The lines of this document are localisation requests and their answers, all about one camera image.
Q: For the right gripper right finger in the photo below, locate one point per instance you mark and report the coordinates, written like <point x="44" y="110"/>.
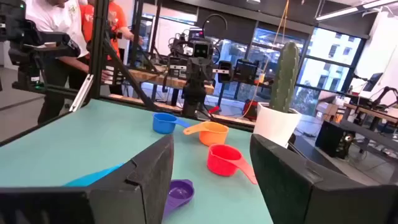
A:
<point x="295" y="193"/>

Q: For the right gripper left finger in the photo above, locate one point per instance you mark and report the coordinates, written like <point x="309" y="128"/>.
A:
<point x="140" y="186"/>

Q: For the purple measuring cup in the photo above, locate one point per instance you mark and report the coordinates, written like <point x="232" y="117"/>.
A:
<point x="180" y="193"/>

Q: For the teal measuring cup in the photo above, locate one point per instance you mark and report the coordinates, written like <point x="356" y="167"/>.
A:
<point x="90" y="180"/>

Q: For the blue measuring cup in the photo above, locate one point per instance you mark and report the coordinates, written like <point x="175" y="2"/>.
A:
<point x="163" y="124"/>

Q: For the red measuring cup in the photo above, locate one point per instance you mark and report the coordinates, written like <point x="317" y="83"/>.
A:
<point x="222" y="161"/>

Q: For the black background robot arm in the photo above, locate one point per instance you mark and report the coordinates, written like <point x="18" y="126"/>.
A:
<point x="25" y="40"/>

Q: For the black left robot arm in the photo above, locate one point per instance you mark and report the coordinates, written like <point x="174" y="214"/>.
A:
<point x="193" y="99"/>

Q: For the orange measuring cup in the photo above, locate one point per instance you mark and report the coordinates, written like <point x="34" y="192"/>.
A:
<point x="214" y="135"/>

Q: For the black equipment box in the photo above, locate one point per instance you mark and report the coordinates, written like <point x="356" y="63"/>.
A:
<point x="245" y="71"/>
<point x="225" y="71"/>

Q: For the wooden background workbench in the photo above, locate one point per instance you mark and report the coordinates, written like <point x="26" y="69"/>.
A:
<point x="168" y="81"/>
<point x="373" y="112"/>

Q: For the black computer case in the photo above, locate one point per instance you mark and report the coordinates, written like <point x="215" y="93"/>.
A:
<point x="329" y="140"/>

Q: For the red toolbox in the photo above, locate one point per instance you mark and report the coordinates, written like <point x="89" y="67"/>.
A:
<point x="250" y="110"/>

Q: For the green cactus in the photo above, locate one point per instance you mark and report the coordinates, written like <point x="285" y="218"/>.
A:
<point x="284" y="77"/>

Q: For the person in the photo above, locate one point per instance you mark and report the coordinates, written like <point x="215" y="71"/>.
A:
<point x="59" y="18"/>
<point x="116" y="18"/>

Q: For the tilted background monitor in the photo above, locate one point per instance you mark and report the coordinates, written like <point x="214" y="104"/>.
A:
<point x="372" y="81"/>

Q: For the long ceiling light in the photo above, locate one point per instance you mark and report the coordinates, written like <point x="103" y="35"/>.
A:
<point x="337" y="13"/>

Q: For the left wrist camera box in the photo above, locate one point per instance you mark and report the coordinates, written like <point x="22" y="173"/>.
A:
<point x="202" y="49"/>

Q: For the black aluminium table frame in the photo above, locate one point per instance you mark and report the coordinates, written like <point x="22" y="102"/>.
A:
<point x="99" y="46"/>

